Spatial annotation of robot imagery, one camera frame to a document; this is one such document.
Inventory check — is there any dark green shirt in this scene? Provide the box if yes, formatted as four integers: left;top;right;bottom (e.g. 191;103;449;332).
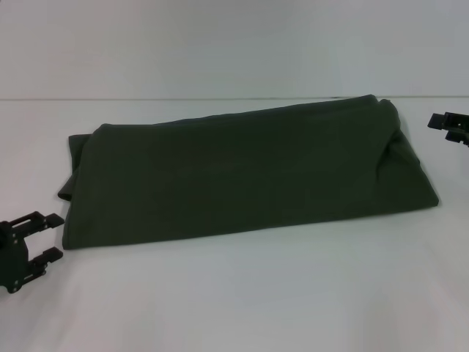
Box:
56;94;440;252

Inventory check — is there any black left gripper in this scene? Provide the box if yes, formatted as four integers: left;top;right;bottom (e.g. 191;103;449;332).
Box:
0;210;66;295

